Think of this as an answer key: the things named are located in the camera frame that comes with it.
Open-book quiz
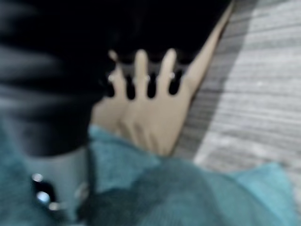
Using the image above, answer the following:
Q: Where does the right robot hand black cloth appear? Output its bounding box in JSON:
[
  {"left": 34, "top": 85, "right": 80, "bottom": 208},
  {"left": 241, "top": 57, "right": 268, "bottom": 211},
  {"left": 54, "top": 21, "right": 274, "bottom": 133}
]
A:
[{"left": 0, "top": 0, "right": 233, "bottom": 223}]

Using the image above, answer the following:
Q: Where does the beige cushion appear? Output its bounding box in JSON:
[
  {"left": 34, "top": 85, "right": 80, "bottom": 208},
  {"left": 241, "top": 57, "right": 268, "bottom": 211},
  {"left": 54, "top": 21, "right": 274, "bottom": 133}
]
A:
[{"left": 90, "top": 0, "right": 236, "bottom": 156}]

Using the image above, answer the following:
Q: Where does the teal fuzzy cushion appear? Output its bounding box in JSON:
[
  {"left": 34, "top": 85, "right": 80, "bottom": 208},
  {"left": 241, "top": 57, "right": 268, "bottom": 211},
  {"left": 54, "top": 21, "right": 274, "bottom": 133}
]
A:
[{"left": 0, "top": 121, "right": 301, "bottom": 226}]

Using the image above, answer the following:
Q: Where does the grey woven rug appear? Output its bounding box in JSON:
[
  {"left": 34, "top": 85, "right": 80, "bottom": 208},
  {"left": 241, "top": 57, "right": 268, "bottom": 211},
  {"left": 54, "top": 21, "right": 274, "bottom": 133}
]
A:
[{"left": 173, "top": 0, "right": 301, "bottom": 196}]

